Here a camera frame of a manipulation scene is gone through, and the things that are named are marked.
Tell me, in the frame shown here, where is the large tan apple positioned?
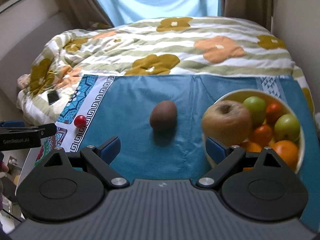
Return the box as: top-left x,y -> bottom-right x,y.
201,100 -> 252,146

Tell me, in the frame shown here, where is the red cherry tomato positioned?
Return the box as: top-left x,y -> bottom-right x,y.
74,115 -> 87,128

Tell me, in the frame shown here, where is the green apple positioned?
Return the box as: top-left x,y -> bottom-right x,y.
243,96 -> 267,127
274,114 -> 300,142

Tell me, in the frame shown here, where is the brown kiwi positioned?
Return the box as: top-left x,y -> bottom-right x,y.
150,100 -> 177,131

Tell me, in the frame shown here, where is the person's hand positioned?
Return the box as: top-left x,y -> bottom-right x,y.
0,161 -> 9,173

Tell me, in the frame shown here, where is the orange front left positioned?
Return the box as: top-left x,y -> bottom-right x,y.
240,141 -> 262,153

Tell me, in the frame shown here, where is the orange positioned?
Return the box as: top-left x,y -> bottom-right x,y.
240,141 -> 262,153
271,140 -> 299,171

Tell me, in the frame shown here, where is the black phone on bed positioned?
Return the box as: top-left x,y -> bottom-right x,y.
47,90 -> 60,105

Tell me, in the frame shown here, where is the small tangerine middle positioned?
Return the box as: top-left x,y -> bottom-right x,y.
249,124 -> 273,147

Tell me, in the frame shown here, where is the small tangerine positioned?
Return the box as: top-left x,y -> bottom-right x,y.
266,102 -> 283,125
249,124 -> 273,147

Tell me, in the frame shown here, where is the cream bowl with yellow print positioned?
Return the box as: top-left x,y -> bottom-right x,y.
215,89 -> 305,174

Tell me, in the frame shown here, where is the orange front right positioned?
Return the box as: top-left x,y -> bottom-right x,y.
271,140 -> 299,171

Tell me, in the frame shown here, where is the small tangerine back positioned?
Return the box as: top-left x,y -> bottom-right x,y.
266,102 -> 283,125

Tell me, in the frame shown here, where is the blue patterned tablecloth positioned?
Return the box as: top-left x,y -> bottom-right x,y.
37,75 -> 319,230

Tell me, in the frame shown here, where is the floral striped duvet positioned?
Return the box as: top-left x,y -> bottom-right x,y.
16,17 -> 315,125

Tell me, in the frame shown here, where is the brown left curtain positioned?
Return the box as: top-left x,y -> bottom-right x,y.
55,0 -> 114,29

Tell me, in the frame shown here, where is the brown curtain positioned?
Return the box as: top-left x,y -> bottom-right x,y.
218,0 -> 274,30
55,0 -> 114,29

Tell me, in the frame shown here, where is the brown right curtain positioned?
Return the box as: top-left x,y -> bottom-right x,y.
218,0 -> 274,30

